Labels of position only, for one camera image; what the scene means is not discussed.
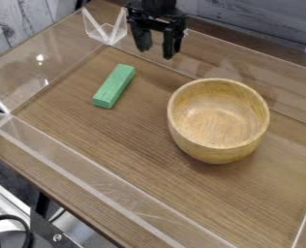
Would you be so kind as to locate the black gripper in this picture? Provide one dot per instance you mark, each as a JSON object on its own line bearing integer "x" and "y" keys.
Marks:
{"x": 157, "y": 15}

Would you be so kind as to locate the green rectangular block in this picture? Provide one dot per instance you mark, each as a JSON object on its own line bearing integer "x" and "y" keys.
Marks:
{"x": 112, "y": 89}

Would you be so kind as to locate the light wooden bowl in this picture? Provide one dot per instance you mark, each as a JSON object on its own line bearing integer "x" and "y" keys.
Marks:
{"x": 218, "y": 119}

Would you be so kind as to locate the black table leg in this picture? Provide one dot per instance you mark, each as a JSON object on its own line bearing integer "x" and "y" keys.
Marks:
{"x": 42, "y": 205}

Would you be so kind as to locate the clear acrylic tray wall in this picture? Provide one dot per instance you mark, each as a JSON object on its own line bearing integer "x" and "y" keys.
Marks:
{"x": 108, "y": 161}

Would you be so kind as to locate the black metal bracket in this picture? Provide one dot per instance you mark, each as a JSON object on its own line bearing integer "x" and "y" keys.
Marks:
{"x": 46, "y": 235}

